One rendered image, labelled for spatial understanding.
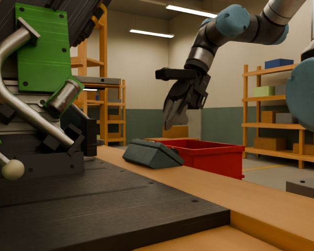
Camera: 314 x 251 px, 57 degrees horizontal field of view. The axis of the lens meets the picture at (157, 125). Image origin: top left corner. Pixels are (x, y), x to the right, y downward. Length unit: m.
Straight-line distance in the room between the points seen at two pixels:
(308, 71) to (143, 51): 10.43
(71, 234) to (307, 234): 0.23
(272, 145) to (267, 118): 0.58
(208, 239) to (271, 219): 0.08
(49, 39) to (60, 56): 0.05
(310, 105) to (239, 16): 0.38
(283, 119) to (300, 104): 5.91
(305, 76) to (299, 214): 0.22
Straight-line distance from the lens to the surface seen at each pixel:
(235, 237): 0.36
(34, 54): 0.72
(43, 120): 0.63
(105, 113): 3.58
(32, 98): 0.70
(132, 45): 10.72
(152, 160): 0.64
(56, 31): 0.76
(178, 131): 7.37
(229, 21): 0.79
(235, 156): 0.96
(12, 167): 0.43
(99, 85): 0.87
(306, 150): 6.21
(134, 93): 10.48
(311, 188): 0.62
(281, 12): 0.85
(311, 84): 0.50
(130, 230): 0.32
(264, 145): 6.83
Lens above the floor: 1.02
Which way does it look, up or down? 2 degrees down
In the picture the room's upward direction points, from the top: straight up
